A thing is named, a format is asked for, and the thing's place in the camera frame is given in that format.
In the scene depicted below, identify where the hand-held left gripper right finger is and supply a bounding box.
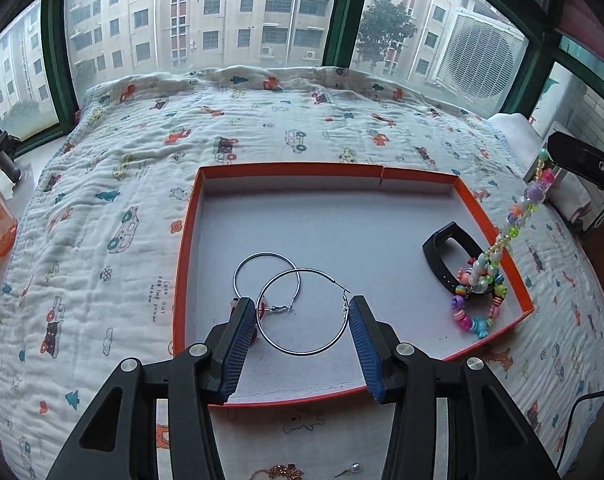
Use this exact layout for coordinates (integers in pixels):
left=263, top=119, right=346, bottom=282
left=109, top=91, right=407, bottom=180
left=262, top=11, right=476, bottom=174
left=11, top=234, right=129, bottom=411
left=347, top=295, right=560, bottom=480

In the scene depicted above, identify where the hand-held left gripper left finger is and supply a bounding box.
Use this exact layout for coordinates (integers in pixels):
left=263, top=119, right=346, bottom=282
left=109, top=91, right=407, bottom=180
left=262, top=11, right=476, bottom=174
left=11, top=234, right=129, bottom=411
left=47, top=296, right=259, bottom=480

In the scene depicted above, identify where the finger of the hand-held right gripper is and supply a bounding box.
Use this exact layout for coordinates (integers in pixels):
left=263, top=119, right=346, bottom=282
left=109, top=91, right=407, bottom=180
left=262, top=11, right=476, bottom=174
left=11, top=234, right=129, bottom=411
left=547, top=131, right=604, bottom=192

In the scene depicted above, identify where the large silver hoop earring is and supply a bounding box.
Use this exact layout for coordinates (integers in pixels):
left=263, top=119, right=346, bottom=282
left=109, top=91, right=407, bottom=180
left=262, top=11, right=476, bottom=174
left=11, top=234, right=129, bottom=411
left=256, top=269, right=352, bottom=356

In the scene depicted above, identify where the small silver hoop earring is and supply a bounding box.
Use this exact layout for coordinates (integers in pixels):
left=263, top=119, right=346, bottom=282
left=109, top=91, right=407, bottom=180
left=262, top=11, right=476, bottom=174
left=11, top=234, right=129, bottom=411
left=233, top=252, right=298, bottom=312

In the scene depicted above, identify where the colourful bead bracelet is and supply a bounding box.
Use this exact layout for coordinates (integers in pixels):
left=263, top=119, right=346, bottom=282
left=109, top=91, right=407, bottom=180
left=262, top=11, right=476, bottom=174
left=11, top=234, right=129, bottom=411
left=451, top=149, right=555, bottom=338

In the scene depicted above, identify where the black wristband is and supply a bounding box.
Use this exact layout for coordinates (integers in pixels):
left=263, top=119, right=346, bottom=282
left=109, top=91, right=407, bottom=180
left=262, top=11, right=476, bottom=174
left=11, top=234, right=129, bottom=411
left=422, top=221, right=489, bottom=294

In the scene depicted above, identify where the rose gold chain bracelet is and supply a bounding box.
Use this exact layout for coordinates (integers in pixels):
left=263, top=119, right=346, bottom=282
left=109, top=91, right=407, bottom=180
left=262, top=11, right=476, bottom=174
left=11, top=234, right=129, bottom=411
left=247, top=464, right=304, bottom=480

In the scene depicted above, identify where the orange shallow box tray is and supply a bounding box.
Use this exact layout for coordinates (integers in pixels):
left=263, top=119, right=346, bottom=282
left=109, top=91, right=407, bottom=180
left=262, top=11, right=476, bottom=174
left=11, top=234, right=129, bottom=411
left=172, top=161, right=535, bottom=408

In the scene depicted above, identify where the white folded towel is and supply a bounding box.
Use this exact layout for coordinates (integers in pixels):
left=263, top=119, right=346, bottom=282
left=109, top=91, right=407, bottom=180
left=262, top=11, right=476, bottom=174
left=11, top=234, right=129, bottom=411
left=487, top=112, right=594, bottom=222

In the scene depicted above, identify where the outdoor air conditioner unit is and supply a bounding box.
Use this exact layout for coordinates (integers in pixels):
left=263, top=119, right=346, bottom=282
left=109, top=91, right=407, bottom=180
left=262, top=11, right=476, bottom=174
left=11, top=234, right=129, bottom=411
left=434, top=7, right=528, bottom=116

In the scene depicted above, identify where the printed cartoon blanket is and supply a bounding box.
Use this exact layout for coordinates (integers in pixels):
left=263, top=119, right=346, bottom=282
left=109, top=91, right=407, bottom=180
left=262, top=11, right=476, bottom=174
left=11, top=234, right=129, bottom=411
left=0, top=65, right=604, bottom=480

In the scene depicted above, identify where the large green tree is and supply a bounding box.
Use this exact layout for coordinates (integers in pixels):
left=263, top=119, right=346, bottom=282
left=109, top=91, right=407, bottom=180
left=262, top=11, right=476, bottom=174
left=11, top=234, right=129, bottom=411
left=354, top=0, right=418, bottom=68

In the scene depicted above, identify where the black stand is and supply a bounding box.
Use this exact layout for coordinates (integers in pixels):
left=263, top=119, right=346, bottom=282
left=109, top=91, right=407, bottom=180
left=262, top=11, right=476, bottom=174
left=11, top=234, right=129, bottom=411
left=0, top=127, right=23, bottom=186

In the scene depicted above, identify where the beige apartment building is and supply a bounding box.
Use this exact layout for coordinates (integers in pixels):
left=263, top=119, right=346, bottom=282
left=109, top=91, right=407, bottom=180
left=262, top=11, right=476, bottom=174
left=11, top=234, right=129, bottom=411
left=0, top=0, right=488, bottom=126

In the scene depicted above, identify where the dark green window frame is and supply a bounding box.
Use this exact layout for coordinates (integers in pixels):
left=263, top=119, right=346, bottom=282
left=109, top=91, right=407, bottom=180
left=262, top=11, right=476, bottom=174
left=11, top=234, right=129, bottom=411
left=37, top=0, right=604, bottom=141

